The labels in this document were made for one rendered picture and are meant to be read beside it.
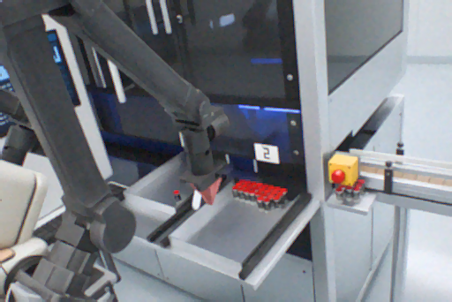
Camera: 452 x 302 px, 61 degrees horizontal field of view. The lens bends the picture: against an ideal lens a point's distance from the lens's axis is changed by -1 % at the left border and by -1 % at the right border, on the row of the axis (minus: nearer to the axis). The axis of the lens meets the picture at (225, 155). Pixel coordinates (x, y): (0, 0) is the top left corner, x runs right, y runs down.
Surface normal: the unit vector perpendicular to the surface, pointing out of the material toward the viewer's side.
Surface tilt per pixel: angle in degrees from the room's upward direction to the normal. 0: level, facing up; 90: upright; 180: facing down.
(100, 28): 101
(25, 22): 95
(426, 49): 90
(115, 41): 96
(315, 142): 90
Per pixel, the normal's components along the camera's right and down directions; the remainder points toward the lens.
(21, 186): 0.80, 0.15
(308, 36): -0.57, 0.45
